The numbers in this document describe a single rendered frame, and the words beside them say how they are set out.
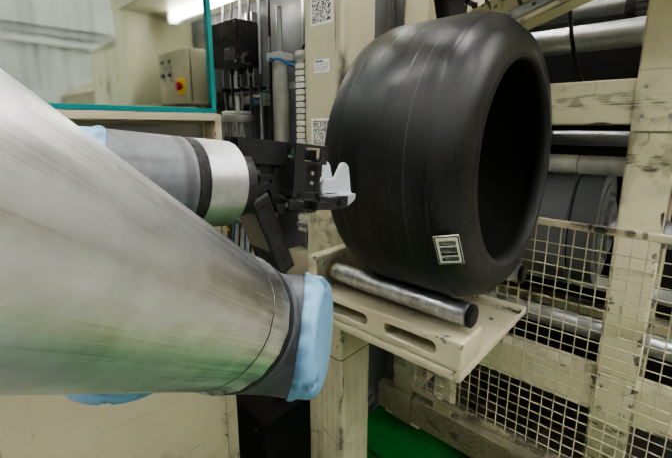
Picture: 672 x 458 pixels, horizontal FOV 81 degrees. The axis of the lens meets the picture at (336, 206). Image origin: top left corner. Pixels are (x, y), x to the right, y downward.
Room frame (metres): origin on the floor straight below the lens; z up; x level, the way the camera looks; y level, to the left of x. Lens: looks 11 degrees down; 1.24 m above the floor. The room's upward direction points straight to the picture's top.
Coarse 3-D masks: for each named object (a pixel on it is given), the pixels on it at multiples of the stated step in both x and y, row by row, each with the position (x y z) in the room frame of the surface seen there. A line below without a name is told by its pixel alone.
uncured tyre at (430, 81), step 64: (384, 64) 0.70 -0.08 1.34; (448, 64) 0.63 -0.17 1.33; (512, 64) 0.93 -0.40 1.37; (384, 128) 0.64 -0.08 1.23; (448, 128) 0.59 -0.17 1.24; (512, 128) 1.01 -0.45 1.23; (384, 192) 0.63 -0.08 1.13; (448, 192) 0.59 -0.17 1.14; (512, 192) 0.99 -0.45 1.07; (384, 256) 0.69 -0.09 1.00; (512, 256) 0.77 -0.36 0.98
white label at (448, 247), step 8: (440, 240) 0.59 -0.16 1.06; (448, 240) 0.59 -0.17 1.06; (456, 240) 0.59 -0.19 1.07; (440, 248) 0.60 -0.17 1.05; (448, 248) 0.60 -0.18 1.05; (456, 248) 0.59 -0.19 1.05; (440, 256) 0.61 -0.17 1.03; (448, 256) 0.60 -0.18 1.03; (456, 256) 0.60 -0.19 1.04; (440, 264) 0.61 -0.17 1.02
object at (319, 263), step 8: (328, 248) 0.91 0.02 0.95; (336, 248) 0.91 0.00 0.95; (344, 248) 0.92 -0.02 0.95; (312, 256) 0.86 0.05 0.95; (320, 256) 0.86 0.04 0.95; (328, 256) 0.88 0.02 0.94; (336, 256) 0.90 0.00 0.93; (344, 256) 0.92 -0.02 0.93; (352, 256) 0.94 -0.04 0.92; (312, 264) 0.86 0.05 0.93; (320, 264) 0.86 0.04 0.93; (328, 264) 0.87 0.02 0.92; (352, 264) 0.94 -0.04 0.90; (360, 264) 0.97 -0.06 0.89; (312, 272) 0.86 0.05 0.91; (320, 272) 0.86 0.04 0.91; (328, 272) 0.87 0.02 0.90; (328, 280) 0.87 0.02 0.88
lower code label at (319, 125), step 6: (312, 120) 1.02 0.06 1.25; (318, 120) 1.00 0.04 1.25; (324, 120) 0.99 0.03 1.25; (312, 126) 1.02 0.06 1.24; (318, 126) 1.00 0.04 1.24; (324, 126) 0.99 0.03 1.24; (312, 132) 1.02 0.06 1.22; (318, 132) 1.00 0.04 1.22; (324, 132) 0.99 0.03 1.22; (312, 138) 1.02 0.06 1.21; (318, 138) 1.00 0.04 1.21; (324, 138) 0.99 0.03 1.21; (312, 144) 1.02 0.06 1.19; (318, 144) 1.00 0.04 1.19
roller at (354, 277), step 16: (336, 272) 0.86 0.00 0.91; (352, 272) 0.84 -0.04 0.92; (368, 272) 0.82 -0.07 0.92; (368, 288) 0.79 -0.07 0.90; (384, 288) 0.77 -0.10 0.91; (400, 288) 0.75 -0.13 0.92; (416, 288) 0.74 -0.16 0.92; (416, 304) 0.71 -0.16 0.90; (432, 304) 0.69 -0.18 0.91; (448, 304) 0.68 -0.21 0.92; (464, 304) 0.67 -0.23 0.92; (448, 320) 0.68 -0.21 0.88; (464, 320) 0.65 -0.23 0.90
